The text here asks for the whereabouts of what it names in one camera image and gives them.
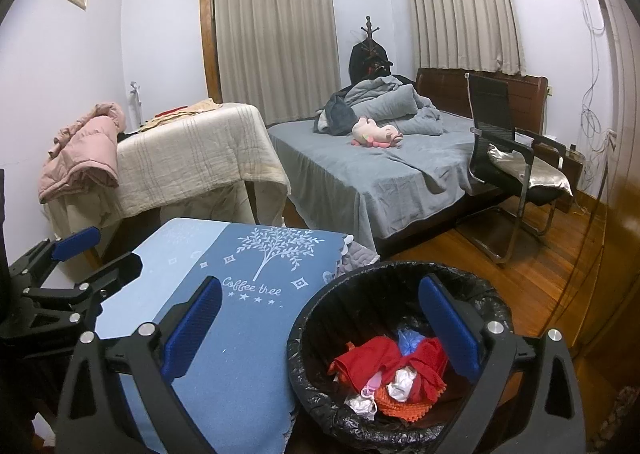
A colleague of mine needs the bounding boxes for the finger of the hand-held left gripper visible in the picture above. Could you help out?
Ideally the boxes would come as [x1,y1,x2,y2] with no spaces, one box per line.
[20,253,145,329]
[9,227,102,279]

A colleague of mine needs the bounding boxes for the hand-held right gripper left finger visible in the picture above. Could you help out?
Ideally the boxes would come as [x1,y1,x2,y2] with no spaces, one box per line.
[55,275,224,454]

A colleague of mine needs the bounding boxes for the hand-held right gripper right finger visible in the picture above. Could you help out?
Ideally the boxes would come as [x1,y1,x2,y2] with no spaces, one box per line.
[417,274,588,454]

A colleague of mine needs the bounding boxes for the red cloth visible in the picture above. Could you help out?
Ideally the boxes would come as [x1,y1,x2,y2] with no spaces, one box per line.
[327,336,448,402]

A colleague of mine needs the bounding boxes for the orange knit pouch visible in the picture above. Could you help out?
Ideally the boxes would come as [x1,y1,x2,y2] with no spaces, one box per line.
[372,381,436,422]

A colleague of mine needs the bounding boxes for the bin with black liner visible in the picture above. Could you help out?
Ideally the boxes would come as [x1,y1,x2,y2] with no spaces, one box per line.
[286,261,516,452]

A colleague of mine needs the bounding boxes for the white plastic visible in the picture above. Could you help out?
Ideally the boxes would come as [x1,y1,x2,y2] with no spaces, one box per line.
[345,396,378,417]

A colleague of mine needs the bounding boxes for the blue printed tablecloth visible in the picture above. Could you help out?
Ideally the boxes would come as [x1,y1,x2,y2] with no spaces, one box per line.
[92,217,351,454]

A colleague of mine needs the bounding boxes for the pink padded jacket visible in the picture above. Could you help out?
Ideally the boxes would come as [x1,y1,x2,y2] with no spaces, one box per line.
[39,102,127,205]

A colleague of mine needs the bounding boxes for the grey quilted cloth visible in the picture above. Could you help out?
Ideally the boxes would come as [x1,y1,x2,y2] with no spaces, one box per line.
[332,234,381,279]

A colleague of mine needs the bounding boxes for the beige quilted blanket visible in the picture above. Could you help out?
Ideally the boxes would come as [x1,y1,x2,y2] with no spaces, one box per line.
[45,102,292,235]

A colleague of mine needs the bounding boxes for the bed with grey sheet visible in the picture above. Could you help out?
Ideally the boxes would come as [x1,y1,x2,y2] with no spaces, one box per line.
[267,111,506,255]

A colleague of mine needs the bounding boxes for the tan folded cloth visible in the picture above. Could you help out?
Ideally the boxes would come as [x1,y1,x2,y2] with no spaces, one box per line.
[140,98,221,132]

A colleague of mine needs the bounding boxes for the silver cushion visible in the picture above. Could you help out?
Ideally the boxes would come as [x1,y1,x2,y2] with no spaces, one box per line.
[487,144,573,197]

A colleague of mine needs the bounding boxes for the wooden nightstand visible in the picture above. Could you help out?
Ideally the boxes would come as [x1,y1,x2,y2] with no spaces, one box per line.
[532,134,583,215]

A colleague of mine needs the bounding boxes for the pink plush toy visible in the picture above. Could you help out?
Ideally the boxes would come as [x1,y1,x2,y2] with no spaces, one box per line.
[350,117,404,149]

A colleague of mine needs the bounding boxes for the black office chair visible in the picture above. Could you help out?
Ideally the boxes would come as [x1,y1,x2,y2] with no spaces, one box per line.
[465,74,568,267]

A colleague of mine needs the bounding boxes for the wooden wardrobe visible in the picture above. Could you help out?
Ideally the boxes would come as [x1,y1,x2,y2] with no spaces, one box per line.
[575,0,640,360]

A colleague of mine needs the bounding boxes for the grey duvet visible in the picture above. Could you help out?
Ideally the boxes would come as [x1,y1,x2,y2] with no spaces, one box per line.
[327,75,446,136]

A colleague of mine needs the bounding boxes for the dark blue-grey garment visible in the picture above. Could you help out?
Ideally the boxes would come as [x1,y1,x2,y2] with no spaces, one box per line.
[314,96,356,136]

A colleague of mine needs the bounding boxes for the wooden bed headboard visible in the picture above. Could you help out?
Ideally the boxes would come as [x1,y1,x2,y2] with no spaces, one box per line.
[415,68,549,135]

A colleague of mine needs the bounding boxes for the wide beige curtain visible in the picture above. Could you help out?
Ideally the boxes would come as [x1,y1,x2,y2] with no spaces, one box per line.
[214,0,337,127]

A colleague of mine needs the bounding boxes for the narrow beige curtain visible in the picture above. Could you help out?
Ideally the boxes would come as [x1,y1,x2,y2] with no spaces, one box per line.
[410,0,526,77]

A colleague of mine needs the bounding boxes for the dark wooden coat rack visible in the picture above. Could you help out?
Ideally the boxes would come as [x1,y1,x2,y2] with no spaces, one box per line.
[350,16,396,84]

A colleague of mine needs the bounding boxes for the wooden window frame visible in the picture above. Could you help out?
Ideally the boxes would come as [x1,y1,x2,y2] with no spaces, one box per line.
[199,0,223,104]

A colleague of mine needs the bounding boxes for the white wall cables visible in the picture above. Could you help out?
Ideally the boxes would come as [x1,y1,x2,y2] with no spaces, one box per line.
[570,0,616,169]

